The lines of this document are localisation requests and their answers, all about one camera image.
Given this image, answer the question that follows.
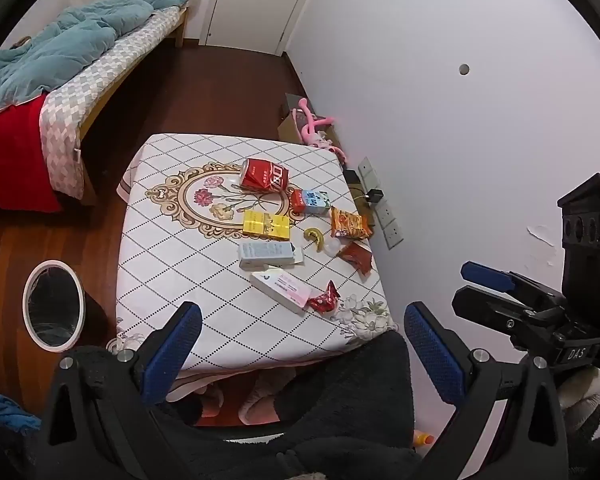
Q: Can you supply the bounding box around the yellow box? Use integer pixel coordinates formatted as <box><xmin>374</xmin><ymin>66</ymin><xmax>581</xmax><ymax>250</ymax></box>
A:
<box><xmin>243</xmin><ymin>211</ymin><xmax>291</xmax><ymax>240</ymax></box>

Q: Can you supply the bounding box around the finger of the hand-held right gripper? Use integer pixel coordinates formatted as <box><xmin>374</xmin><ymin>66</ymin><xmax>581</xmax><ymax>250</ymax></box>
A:
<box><xmin>460</xmin><ymin>261</ymin><xmax>567</xmax><ymax>308</ymax></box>
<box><xmin>451</xmin><ymin>285</ymin><xmax>557</xmax><ymax>353</ymax></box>

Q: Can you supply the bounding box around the cardboard box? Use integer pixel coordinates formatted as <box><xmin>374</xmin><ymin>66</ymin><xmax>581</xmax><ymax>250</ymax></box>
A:
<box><xmin>278</xmin><ymin>94</ymin><xmax>339</xmax><ymax>150</ymax></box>

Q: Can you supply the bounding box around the white rimmed trash bin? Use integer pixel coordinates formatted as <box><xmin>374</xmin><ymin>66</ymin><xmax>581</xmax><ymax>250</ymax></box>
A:
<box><xmin>22</xmin><ymin>260</ymin><xmax>113</xmax><ymax>352</ymax></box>

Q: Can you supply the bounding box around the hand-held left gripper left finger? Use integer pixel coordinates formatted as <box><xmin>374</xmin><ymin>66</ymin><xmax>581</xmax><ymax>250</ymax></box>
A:
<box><xmin>35</xmin><ymin>301</ymin><xmax>204</xmax><ymax>480</ymax></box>

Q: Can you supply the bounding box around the red candy wrapper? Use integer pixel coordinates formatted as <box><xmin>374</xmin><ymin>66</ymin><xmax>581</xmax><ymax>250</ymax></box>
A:
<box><xmin>307</xmin><ymin>281</ymin><xmax>341</xmax><ymax>315</ymax></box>

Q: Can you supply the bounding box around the grey wall socket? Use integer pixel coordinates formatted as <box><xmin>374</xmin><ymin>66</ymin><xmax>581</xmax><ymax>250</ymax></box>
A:
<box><xmin>358</xmin><ymin>157</ymin><xmax>381</xmax><ymax>191</ymax></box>

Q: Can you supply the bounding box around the pink and white box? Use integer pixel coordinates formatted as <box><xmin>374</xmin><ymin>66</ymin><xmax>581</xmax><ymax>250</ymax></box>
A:
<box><xmin>250</xmin><ymin>268</ymin><xmax>312</xmax><ymax>316</ymax></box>

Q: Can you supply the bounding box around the white door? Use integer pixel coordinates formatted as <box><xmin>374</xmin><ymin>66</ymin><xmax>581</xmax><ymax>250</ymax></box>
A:
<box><xmin>200</xmin><ymin>0</ymin><xmax>327</xmax><ymax>57</ymax></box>

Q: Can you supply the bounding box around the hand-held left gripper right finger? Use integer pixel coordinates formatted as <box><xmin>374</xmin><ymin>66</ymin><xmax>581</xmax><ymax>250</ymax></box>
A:
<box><xmin>403</xmin><ymin>301</ymin><xmax>572</xmax><ymax>480</ymax></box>

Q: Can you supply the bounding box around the red drink can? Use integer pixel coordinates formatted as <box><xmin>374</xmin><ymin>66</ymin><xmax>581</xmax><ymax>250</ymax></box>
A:
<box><xmin>238</xmin><ymin>158</ymin><xmax>290</xmax><ymax>192</ymax></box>

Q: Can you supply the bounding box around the blue cloth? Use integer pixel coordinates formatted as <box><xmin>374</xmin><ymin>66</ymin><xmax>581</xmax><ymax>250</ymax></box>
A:
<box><xmin>0</xmin><ymin>394</ymin><xmax>42</xmax><ymax>434</ymax></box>

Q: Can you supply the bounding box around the white and blue box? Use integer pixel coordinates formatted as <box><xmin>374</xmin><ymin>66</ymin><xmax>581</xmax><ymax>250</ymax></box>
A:
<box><xmin>238</xmin><ymin>241</ymin><xmax>304</xmax><ymax>268</ymax></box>

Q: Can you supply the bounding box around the white patterned tablecloth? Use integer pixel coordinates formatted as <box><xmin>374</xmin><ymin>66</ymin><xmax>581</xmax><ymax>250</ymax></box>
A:
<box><xmin>105</xmin><ymin>133</ymin><xmax>399</xmax><ymax>376</ymax></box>

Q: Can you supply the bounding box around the grey wall socket strip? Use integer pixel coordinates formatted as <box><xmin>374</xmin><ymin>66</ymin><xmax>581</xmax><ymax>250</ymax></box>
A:
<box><xmin>375</xmin><ymin>200</ymin><xmax>404</xmax><ymax>250</ymax></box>

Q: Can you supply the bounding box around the orange snack packet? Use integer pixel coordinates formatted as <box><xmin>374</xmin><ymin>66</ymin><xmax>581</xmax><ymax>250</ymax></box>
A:
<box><xmin>330</xmin><ymin>206</ymin><xmax>373</xmax><ymax>240</ymax></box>

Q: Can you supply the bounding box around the grey checkered bed sheet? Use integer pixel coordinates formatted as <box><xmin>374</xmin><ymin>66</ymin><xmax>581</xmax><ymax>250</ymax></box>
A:
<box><xmin>39</xmin><ymin>6</ymin><xmax>181</xmax><ymax>200</ymax></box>

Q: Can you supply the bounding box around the wooden bed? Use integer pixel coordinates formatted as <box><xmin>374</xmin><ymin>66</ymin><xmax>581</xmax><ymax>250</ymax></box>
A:
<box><xmin>0</xmin><ymin>0</ymin><xmax>204</xmax><ymax>211</ymax></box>

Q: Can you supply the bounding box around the blue quilt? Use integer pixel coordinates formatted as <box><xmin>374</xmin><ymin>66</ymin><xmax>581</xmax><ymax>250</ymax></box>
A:
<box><xmin>0</xmin><ymin>0</ymin><xmax>188</xmax><ymax>116</ymax></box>

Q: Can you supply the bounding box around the red and blue carton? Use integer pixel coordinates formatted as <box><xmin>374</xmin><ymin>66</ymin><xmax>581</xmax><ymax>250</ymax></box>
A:
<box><xmin>291</xmin><ymin>189</ymin><xmax>331</xmax><ymax>216</ymax></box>

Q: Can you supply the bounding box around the person's right forearm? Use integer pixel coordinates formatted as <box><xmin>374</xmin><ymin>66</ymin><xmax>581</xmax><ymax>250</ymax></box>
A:
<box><xmin>557</xmin><ymin>374</ymin><xmax>600</xmax><ymax>442</ymax></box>

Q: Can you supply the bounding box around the red-brown wrapper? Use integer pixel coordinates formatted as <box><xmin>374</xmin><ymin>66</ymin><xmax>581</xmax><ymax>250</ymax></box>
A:
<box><xmin>337</xmin><ymin>241</ymin><xmax>374</xmax><ymax>276</ymax></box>

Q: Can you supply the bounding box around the pink slipper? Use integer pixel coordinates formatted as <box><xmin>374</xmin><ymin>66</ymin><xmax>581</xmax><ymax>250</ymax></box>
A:
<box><xmin>239</xmin><ymin>374</ymin><xmax>287</xmax><ymax>424</ymax></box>
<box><xmin>199</xmin><ymin>385</ymin><xmax>226</xmax><ymax>419</ymax></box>

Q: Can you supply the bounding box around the red blanket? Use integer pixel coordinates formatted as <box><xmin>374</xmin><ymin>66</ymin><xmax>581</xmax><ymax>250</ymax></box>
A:
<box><xmin>0</xmin><ymin>95</ymin><xmax>64</xmax><ymax>213</ymax></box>

